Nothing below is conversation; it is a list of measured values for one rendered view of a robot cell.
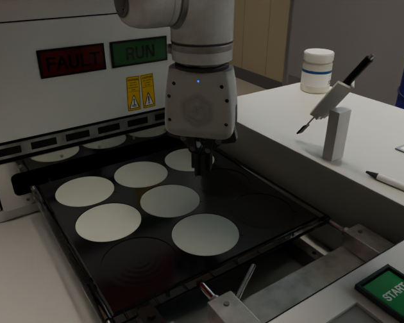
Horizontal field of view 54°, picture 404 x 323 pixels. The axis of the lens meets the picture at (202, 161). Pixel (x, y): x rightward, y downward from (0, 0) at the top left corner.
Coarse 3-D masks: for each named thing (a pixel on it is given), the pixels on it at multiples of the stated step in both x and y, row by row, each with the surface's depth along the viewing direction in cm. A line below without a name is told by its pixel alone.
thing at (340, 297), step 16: (384, 256) 46; (400, 256) 46; (352, 272) 44; (368, 272) 44; (336, 288) 41; (352, 288) 41; (304, 304) 40; (320, 304) 40; (336, 304) 40; (352, 304) 40; (368, 304) 40; (272, 320) 38; (288, 320) 38; (304, 320) 38; (320, 320) 38; (336, 320) 38; (352, 320) 38; (368, 320) 38; (384, 320) 38
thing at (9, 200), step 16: (144, 128) 84; (160, 128) 85; (80, 144) 77; (96, 144) 78; (112, 144) 80; (128, 144) 82; (16, 160) 71; (32, 160) 72; (48, 160) 74; (64, 160) 76; (0, 176) 70; (0, 192) 71; (16, 192) 74; (16, 208) 74
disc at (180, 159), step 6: (180, 150) 84; (186, 150) 84; (168, 156) 82; (174, 156) 82; (180, 156) 82; (186, 156) 82; (168, 162) 79; (174, 162) 79; (180, 162) 79; (186, 162) 79; (174, 168) 77; (180, 168) 77; (186, 168) 77; (192, 168) 77
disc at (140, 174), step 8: (120, 168) 77; (128, 168) 77; (136, 168) 77; (144, 168) 77; (152, 168) 77; (160, 168) 77; (120, 176) 74; (128, 176) 74; (136, 176) 74; (144, 176) 74; (152, 176) 74; (160, 176) 74; (120, 184) 72; (128, 184) 72; (136, 184) 72; (144, 184) 72; (152, 184) 72
